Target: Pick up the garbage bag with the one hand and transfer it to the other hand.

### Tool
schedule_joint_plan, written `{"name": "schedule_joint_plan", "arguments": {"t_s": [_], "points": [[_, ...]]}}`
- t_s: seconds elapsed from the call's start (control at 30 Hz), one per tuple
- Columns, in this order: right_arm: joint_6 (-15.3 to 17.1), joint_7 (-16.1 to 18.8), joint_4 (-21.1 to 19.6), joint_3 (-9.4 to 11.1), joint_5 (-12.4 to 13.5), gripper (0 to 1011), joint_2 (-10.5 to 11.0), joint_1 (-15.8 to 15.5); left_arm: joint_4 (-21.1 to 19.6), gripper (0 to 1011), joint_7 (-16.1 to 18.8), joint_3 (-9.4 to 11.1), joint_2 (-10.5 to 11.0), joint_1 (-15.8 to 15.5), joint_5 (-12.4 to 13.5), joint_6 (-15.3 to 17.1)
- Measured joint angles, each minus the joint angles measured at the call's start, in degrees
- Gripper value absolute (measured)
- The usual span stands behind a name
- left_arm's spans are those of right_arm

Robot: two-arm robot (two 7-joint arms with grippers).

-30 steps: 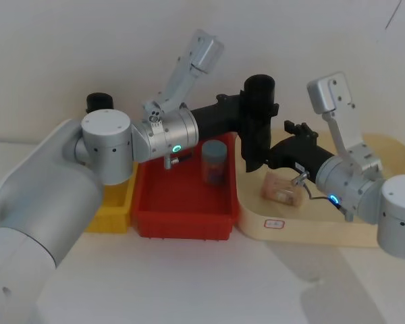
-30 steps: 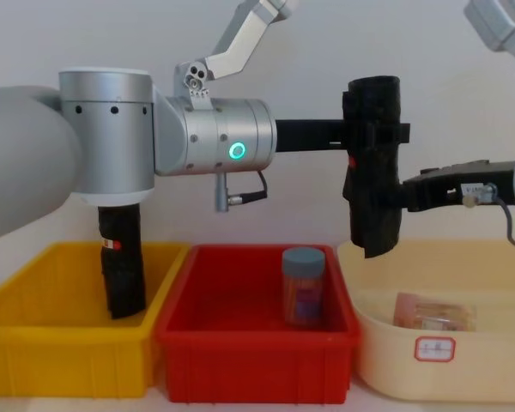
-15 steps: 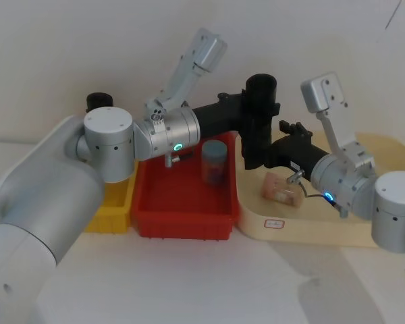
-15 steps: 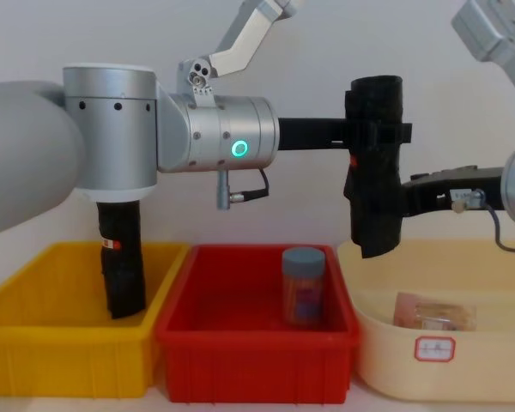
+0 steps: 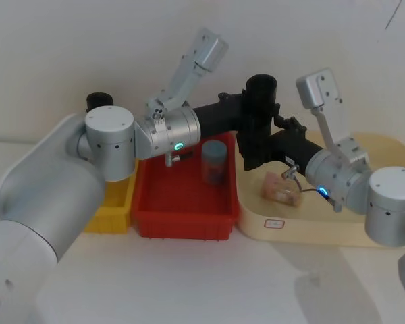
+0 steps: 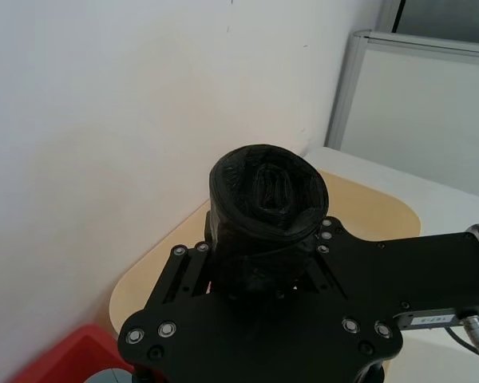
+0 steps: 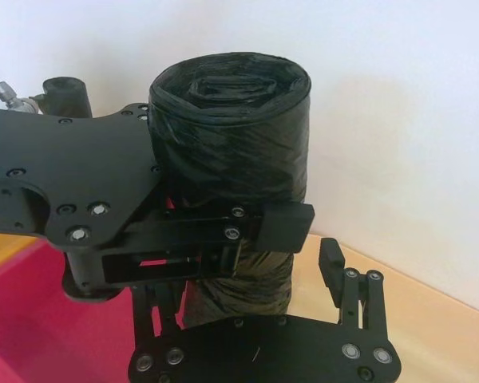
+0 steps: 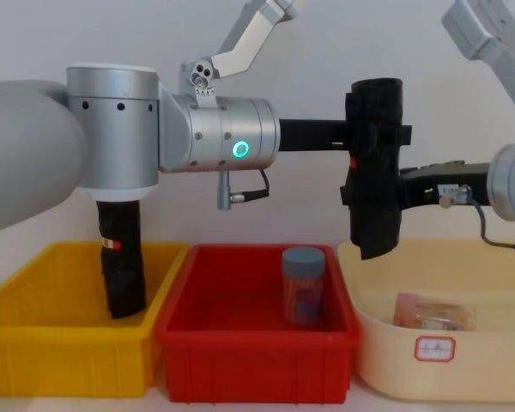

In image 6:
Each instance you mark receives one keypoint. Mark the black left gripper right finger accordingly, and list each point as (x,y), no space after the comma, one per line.
(326,275)

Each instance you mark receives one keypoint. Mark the black plastic bag roll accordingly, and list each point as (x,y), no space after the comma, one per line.
(263,199)

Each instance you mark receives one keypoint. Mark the white partition with grey frame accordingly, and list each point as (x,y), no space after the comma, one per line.
(419,107)

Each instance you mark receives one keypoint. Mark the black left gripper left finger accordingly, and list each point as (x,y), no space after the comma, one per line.
(183,275)

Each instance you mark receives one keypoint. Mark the red plastic stool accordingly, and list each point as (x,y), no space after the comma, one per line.
(76,355)

